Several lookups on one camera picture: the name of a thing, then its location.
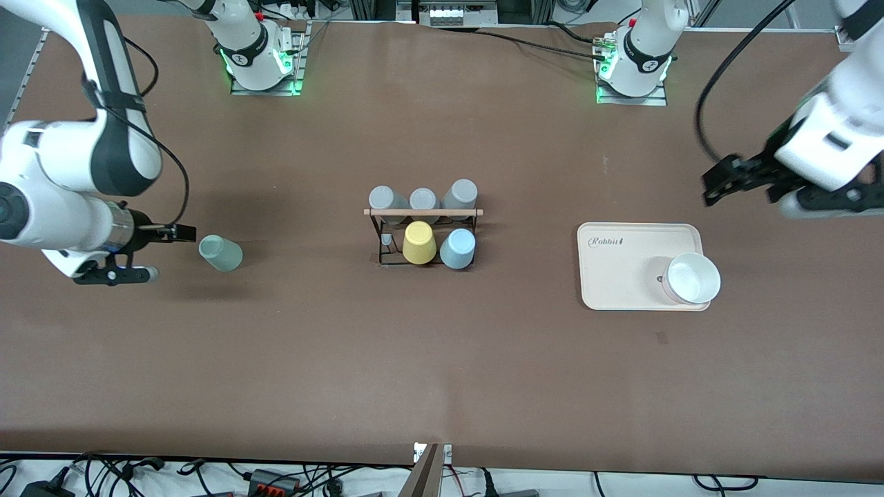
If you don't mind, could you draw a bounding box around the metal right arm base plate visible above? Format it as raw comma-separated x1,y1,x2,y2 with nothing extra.
229,19,309,97

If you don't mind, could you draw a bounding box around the pale green plastic cup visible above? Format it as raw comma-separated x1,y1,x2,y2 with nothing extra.
199,235,244,273

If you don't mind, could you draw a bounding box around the cream plastic tray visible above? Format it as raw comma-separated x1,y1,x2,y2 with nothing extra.
577,222,713,312

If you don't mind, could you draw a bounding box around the brown camera stand post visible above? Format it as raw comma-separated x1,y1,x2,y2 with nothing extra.
398,443,443,497

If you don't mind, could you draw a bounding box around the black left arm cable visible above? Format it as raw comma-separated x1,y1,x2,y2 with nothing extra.
693,0,796,164

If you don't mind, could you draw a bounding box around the short black table cable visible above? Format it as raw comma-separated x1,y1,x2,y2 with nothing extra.
549,21,603,44

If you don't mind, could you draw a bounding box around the black floor cable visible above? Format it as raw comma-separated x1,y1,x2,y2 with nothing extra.
72,451,168,485
693,474,762,493

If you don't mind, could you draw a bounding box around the black wire cup rack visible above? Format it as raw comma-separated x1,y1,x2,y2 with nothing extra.
363,207,484,269

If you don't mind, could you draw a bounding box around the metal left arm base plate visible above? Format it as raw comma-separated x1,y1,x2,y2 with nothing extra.
595,33,669,107

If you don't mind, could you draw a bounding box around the white label bracket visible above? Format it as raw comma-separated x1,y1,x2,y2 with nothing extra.
413,442,454,464

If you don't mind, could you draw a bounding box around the black red connector box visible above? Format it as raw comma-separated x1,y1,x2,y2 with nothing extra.
247,469,302,497

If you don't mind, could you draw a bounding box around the white bowl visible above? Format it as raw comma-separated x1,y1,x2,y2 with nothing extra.
662,253,722,306

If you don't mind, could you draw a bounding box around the grey plastic cup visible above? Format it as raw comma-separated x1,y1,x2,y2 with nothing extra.
368,185,410,226
442,179,479,221
410,188,441,223

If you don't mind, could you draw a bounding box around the yellow plastic cup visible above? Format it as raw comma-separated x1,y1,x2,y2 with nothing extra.
403,221,438,266

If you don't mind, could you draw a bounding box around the long black table cable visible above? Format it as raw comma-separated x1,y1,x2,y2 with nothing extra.
477,30,610,61

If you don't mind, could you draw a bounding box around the black power adapter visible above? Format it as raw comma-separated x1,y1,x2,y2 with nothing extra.
19,480,77,497

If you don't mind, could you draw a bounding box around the light blue plastic cup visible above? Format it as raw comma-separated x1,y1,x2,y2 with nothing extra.
440,228,477,270

